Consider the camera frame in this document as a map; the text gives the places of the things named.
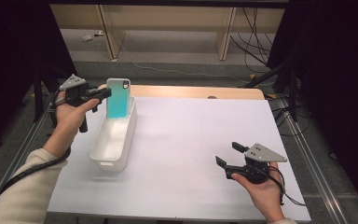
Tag bundle of black floor cables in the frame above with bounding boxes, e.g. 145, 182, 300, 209
229, 7, 278, 75

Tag white plastic bin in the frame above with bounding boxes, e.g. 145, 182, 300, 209
89, 95, 138, 173

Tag right hand-held gripper cable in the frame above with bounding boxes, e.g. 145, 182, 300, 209
268, 165, 308, 208

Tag beige wooden desk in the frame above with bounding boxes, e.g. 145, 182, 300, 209
48, 3, 287, 62

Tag white table cover board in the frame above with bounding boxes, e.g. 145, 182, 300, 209
46, 95, 311, 222

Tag thin black floor cables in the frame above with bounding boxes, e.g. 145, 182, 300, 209
271, 104, 312, 138

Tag black metal stand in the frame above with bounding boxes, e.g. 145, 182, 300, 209
239, 59, 299, 122
32, 63, 76, 123

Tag aluminium floor rail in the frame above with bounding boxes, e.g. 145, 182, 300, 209
0, 92, 60, 220
276, 97, 350, 224

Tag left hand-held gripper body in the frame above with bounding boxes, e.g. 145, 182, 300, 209
59, 73, 101, 133

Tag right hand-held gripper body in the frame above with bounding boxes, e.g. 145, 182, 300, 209
225, 142, 288, 185

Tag person's right hand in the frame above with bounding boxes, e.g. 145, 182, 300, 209
231, 161, 285, 220

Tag light blue phone case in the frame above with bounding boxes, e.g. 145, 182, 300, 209
105, 77, 131, 120

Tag person's left hand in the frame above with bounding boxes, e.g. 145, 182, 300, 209
50, 98, 101, 147

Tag black curtain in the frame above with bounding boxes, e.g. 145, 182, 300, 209
266, 0, 358, 218
0, 0, 79, 157

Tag hand-held gripper cable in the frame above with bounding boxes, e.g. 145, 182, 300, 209
0, 89, 73, 194
268, 165, 308, 208

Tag left hand-held gripper cable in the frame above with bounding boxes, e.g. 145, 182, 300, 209
0, 89, 73, 194

